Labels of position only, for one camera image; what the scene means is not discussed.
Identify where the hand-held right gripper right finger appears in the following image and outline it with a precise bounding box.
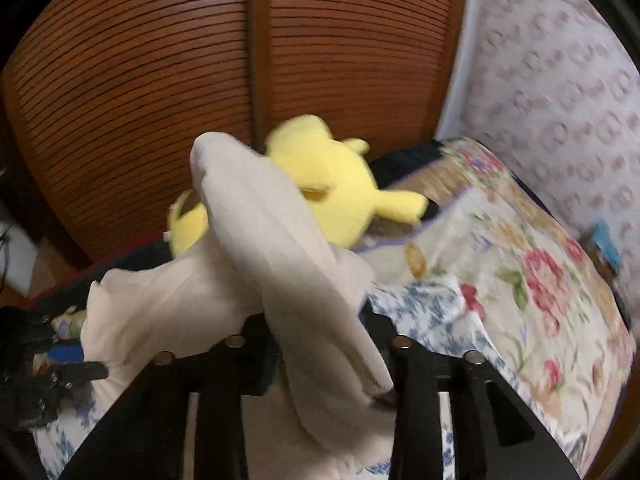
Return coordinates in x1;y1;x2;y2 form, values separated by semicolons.
360;306;581;480

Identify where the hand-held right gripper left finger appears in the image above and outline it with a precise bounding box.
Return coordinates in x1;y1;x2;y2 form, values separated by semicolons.
57;314;281;480

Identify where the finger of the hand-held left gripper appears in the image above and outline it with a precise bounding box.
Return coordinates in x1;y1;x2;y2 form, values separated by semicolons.
50;362;109;382
47;342;87;364

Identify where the beige printed t-shirt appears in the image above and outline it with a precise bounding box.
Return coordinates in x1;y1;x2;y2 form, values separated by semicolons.
80;131;396;480

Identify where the blue flower bed sheet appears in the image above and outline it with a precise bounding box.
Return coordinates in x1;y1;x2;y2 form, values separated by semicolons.
32;275;501;480

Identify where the floral quilt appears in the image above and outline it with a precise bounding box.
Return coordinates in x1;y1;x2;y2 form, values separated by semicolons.
357;137;638;466

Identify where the yellow plush toy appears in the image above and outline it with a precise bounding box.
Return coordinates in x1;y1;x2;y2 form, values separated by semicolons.
166;114;430;256

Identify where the teal box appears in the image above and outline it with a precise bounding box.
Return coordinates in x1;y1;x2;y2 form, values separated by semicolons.
590;220;624;269

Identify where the brown slatted wardrobe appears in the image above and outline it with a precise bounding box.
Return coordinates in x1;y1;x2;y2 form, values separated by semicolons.
0;0;471;271

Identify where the sheer ring-patterned curtain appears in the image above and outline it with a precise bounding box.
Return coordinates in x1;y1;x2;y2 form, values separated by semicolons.
457;0;640;281

